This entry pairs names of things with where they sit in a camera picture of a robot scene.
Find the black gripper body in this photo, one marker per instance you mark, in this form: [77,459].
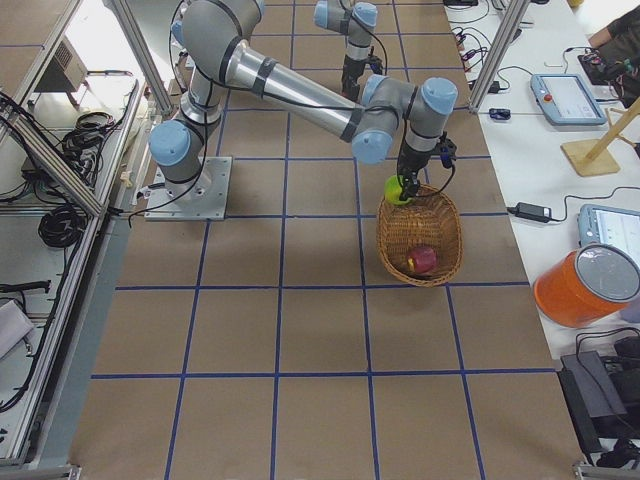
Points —
[412,161]
[351,71]

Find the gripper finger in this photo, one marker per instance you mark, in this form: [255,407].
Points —
[410,185]

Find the green apple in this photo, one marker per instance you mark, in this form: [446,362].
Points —
[393,191]

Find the red yellow apple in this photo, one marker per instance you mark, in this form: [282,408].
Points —
[421,259]

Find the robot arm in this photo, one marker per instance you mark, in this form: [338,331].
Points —
[216,35]
[356,21]

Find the woven wicker basket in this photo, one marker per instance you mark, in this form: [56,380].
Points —
[432,219]

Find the black power adapter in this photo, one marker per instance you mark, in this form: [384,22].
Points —
[532,212]

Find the teach pendant tablet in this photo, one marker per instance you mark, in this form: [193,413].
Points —
[608,225]
[566,100]

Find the wooden stand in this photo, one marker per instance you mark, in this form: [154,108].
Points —
[591,158]

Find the orange bucket with lid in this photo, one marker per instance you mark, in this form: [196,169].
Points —
[590,283]

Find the aluminium frame post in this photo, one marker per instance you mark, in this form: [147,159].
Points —
[502,39]

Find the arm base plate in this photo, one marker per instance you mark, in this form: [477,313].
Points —
[205,199]

